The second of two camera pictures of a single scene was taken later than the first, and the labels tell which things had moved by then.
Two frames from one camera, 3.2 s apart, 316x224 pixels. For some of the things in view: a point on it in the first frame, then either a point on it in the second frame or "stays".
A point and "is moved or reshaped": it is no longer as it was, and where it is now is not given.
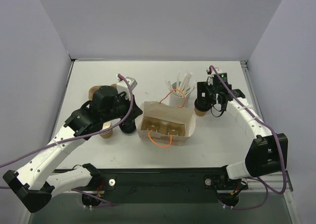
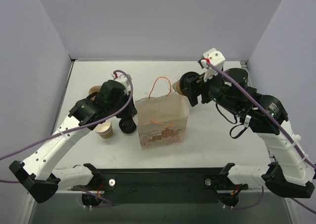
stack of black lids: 128,127 stays
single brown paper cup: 200,113 → 177,87
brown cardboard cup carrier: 94,88 stays
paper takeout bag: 167,123 is moved or reshaped
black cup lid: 202,104 → 183,79
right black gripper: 202,93 stays
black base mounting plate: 179,185 stays
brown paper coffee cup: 107,134 stays
